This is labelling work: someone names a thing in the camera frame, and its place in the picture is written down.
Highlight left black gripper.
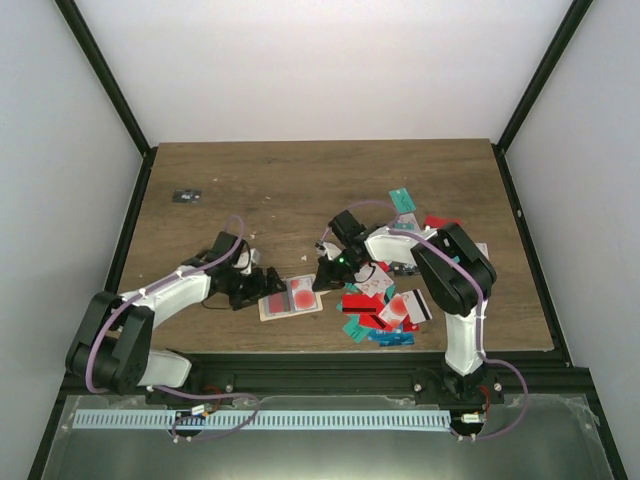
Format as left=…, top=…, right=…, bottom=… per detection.
left=227, top=268, right=288, bottom=311

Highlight beige card holder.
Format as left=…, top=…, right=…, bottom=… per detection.
left=258, top=274, right=323, bottom=322

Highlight white card red circle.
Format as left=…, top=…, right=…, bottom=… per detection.
left=290, top=275, right=317, bottom=311

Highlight red card black stripe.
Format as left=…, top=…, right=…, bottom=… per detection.
left=342, top=294, right=384, bottom=323

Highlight red VIP card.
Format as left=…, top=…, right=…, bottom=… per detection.
left=266, top=292, right=291, bottom=316

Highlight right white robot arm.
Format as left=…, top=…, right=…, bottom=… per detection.
left=313, top=220, right=497, bottom=403

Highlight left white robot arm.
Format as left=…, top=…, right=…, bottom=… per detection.
left=65, top=264, right=286, bottom=404

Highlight white VIP card blossoms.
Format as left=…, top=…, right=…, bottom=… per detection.
left=355, top=265, right=394, bottom=297

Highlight teal VIP card front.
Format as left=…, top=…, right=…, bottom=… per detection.
left=343, top=315, right=371, bottom=343

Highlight dark grey chip card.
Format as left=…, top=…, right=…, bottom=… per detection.
left=391, top=263, right=419, bottom=276

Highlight blue card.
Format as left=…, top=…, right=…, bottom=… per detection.
left=367, top=329, right=414, bottom=347

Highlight white striped card in pile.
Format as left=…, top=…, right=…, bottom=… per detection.
left=401, top=289, right=433, bottom=324

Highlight far teal card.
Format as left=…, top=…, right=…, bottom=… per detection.
left=389, top=188, right=416, bottom=214

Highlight far red card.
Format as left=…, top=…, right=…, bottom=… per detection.
left=424, top=215, right=462, bottom=230

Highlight small black card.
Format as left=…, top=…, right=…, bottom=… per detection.
left=172, top=189, right=202, bottom=204

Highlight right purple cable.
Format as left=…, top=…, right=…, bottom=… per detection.
left=319, top=199, right=530, bottom=441

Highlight purple cable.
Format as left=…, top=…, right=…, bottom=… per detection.
left=319, top=199, right=530, bottom=441
left=85, top=214, right=246, bottom=394

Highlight black frame rail front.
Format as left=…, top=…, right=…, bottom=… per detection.
left=64, top=352, right=591, bottom=401

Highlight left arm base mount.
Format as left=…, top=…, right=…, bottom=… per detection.
left=139, top=351, right=231, bottom=405

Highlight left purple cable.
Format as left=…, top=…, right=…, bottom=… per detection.
left=85, top=214, right=246, bottom=394

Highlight light blue slotted cable duct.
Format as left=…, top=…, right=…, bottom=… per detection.
left=72, top=409, right=451, bottom=432

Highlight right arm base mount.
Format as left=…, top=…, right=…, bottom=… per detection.
left=411, top=366, right=504, bottom=409

